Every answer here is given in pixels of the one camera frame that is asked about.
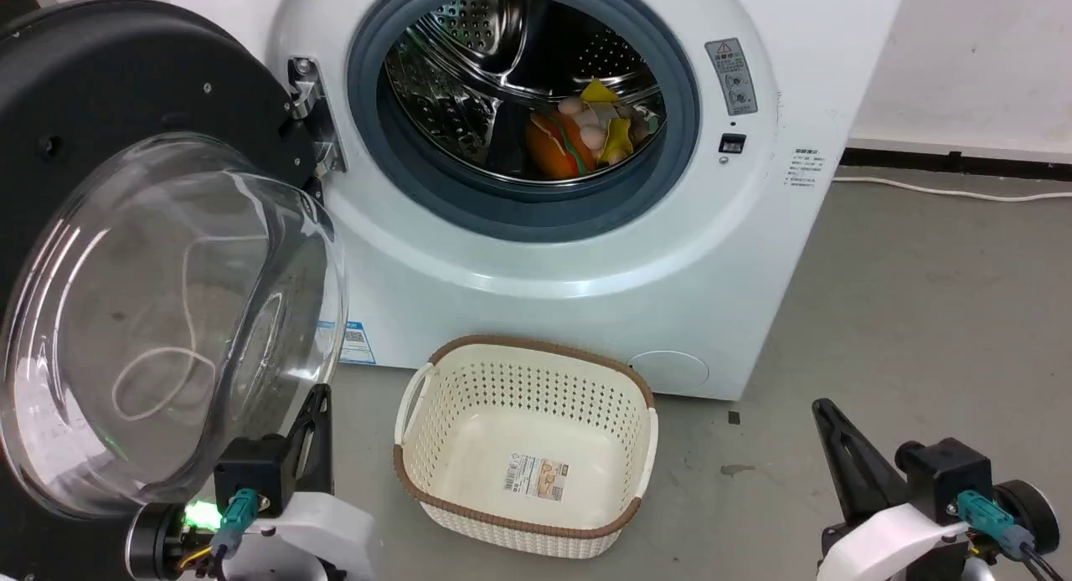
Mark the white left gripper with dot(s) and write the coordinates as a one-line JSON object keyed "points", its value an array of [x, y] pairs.
{"points": [[322, 535]]}

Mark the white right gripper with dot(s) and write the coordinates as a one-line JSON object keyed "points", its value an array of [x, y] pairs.
{"points": [[888, 547]]}

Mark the black washer door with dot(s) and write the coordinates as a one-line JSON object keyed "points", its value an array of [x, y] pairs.
{"points": [[109, 87]]}

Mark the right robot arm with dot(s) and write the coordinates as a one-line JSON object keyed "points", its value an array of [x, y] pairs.
{"points": [[1034, 510]]}

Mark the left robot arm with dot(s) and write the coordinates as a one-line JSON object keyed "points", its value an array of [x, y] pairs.
{"points": [[151, 543]]}

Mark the white front-load washing machine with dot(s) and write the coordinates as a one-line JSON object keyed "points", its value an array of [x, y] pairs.
{"points": [[536, 271]]}

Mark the metal door hinge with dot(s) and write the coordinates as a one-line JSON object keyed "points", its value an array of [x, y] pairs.
{"points": [[316, 104]]}

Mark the blue and white sticker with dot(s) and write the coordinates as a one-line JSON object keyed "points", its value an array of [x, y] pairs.
{"points": [[356, 342]]}

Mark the cream plastic laundry basket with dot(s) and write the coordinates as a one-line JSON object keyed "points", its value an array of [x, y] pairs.
{"points": [[519, 447]]}

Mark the paper label sticker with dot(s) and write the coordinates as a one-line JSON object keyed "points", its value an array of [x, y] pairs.
{"points": [[533, 475]]}

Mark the black baseboard strip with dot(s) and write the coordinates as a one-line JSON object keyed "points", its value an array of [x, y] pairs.
{"points": [[963, 162]]}

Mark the orange hamburger plush toy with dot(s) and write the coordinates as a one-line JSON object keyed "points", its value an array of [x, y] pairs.
{"points": [[554, 146]]}

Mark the grey warning sticker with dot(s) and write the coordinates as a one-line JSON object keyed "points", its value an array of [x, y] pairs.
{"points": [[731, 74]]}

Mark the doll in yellow clothes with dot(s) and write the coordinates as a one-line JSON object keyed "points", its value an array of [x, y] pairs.
{"points": [[605, 122]]}

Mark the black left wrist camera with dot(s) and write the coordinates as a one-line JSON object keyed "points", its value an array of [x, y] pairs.
{"points": [[251, 472]]}

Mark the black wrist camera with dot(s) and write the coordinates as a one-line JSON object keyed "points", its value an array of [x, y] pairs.
{"points": [[942, 472], [251, 472]]}

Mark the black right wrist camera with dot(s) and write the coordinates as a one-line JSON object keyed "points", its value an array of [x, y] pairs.
{"points": [[942, 472]]}

